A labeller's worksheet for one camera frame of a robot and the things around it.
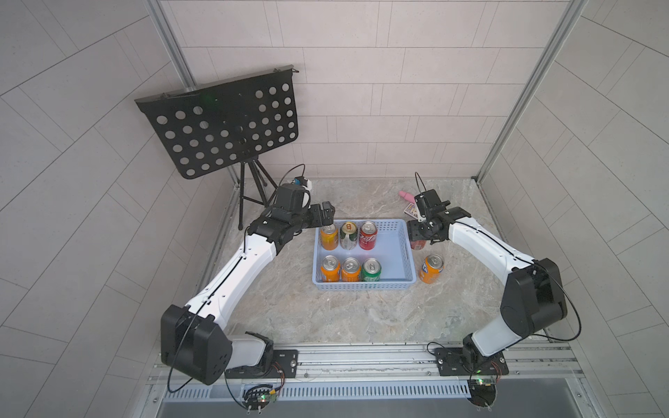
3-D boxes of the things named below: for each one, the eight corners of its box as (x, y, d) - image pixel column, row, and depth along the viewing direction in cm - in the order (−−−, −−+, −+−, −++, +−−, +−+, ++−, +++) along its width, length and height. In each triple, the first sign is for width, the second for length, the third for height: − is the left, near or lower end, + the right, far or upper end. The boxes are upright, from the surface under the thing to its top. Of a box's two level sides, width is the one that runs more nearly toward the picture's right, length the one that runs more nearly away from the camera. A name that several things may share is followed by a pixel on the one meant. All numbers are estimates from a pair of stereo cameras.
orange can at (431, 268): (419, 284, 88) (427, 270, 80) (416, 268, 91) (423, 254, 83) (436, 284, 88) (446, 270, 80) (433, 269, 91) (442, 254, 83)
